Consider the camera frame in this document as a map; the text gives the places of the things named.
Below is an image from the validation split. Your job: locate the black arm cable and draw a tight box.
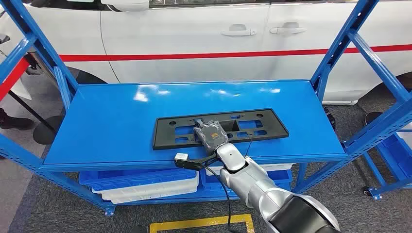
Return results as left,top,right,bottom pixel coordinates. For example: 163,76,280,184
193,162,233,233

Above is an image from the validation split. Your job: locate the blue metal shelf rack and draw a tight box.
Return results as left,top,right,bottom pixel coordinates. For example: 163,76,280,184
0,0,412,216

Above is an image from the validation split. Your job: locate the long red barrier belt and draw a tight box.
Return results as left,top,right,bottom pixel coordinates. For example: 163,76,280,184
59,44,412,62

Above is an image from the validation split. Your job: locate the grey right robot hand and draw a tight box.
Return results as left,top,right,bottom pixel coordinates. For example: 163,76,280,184
192,119,230,155

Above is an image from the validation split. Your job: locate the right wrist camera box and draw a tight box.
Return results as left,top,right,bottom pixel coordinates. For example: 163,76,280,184
174,153,217,171

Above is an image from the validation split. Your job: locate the person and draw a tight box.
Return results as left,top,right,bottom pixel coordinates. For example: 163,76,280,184
0,107,34,131

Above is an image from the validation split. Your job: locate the white car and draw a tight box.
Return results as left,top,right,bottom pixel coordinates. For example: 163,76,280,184
0,0,412,106

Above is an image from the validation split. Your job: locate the yellow floor tape square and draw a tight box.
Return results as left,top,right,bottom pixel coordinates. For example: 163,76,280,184
149,214,255,233

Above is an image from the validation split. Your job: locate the black stanchion with round base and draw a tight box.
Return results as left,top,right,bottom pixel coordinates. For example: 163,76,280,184
7,91,67,145

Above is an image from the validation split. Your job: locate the black plastic plate bracket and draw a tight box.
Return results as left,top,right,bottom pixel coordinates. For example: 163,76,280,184
152,108,290,151

